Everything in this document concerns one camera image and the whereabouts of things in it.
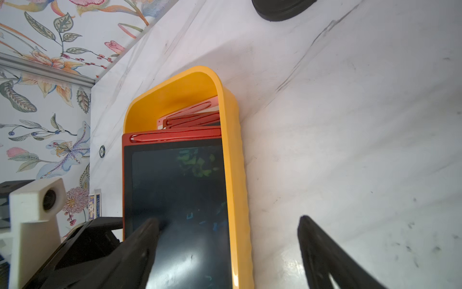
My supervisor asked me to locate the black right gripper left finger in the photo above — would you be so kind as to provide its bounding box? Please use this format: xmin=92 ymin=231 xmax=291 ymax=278
xmin=39 ymin=217 xmax=161 ymax=289

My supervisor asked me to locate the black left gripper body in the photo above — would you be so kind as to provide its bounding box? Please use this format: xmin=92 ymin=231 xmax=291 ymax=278
xmin=24 ymin=217 xmax=123 ymax=289

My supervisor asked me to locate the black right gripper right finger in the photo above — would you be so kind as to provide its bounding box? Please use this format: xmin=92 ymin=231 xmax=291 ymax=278
xmin=297 ymin=216 xmax=384 ymax=289

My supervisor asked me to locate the red writing tablet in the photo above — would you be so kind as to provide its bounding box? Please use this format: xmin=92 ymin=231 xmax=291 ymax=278
xmin=122 ymin=126 xmax=232 ymax=289
xmin=163 ymin=111 xmax=220 ymax=129

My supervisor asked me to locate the small card box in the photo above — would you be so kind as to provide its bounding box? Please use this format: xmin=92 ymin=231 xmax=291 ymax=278
xmin=88 ymin=189 xmax=102 ymax=220

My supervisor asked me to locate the pink writing tablet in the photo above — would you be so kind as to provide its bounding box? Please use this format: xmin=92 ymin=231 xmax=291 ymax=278
xmin=157 ymin=96 xmax=219 ymax=130

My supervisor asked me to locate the yellow plastic storage box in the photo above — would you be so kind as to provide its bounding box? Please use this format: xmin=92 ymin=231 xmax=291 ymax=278
xmin=123 ymin=66 xmax=255 ymax=289

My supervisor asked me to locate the black microphone stand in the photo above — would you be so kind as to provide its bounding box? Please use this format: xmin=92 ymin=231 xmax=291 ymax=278
xmin=251 ymin=0 xmax=317 ymax=22

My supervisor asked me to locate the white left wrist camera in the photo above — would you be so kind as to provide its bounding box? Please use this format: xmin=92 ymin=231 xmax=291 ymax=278
xmin=8 ymin=177 xmax=67 ymax=289

